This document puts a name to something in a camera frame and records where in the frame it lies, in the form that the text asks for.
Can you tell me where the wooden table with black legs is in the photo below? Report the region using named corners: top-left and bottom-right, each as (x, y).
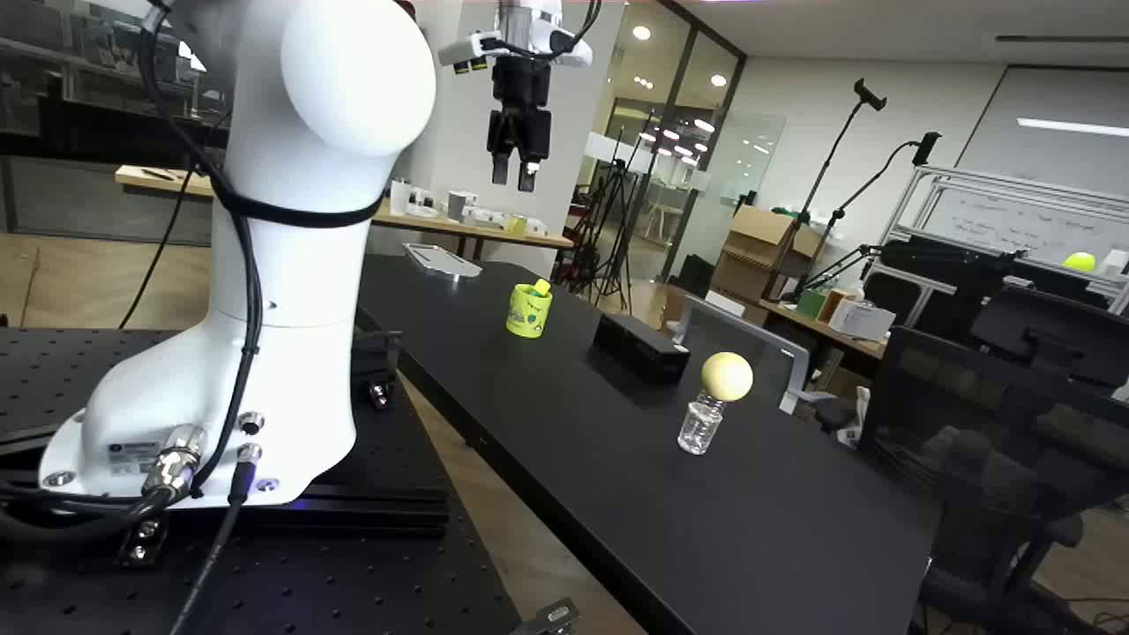
top-left (113, 161), bottom-right (575, 262)

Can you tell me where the black mic stand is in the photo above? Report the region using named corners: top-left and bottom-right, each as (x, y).
top-left (780, 78), bottom-right (890, 304)

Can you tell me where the yellow ball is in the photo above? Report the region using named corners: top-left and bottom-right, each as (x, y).
top-left (703, 354), bottom-right (756, 401)

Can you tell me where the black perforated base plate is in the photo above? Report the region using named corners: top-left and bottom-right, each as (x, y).
top-left (0, 334), bottom-right (518, 635)

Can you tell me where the black rectangular box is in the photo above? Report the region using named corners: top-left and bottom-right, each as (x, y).
top-left (594, 312), bottom-right (689, 383)

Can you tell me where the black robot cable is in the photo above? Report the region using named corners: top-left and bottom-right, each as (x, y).
top-left (117, 0), bottom-right (393, 635)

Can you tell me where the silver metal plate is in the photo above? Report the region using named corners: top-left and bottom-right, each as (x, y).
top-left (405, 243), bottom-right (479, 277)

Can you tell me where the green cartoon mug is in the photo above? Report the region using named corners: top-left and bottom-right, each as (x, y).
top-left (506, 282), bottom-right (554, 339)

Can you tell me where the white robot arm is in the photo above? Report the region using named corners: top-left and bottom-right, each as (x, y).
top-left (40, 0), bottom-right (594, 506)

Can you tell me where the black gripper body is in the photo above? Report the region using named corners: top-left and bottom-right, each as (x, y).
top-left (487, 55), bottom-right (551, 161)

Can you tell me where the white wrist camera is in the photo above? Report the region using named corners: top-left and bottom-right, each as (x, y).
top-left (437, 0), bottom-right (600, 65)

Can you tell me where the black office chair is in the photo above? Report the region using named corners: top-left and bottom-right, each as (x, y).
top-left (862, 284), bottom-right (1129, 635)

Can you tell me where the clear glass jar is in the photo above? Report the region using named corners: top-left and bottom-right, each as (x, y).
top-left (678, 399), bottom-right (725, 456)

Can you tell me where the black camera tripod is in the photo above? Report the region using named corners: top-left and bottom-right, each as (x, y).
top-left (572, 160), bottom-right (634, 298)

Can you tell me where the cardboard box stack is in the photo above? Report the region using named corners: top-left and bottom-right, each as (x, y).
top-left (713, 205), bottom-right (821, 304)

